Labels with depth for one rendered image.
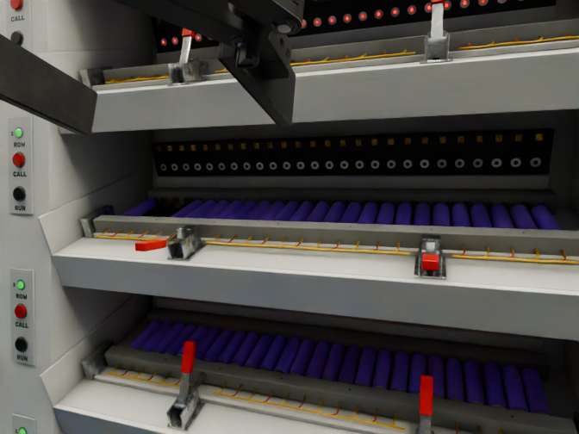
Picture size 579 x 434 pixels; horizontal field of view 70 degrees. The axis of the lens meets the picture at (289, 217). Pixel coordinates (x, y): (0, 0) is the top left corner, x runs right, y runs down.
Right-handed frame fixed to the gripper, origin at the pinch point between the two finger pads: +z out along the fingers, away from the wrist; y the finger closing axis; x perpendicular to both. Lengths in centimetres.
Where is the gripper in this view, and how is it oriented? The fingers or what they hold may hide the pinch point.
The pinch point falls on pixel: (169, 100)
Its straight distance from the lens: 25.6
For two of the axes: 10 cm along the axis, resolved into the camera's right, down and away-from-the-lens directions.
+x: 0.8, -9.8, 1.5
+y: 9.5, 0.3, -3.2
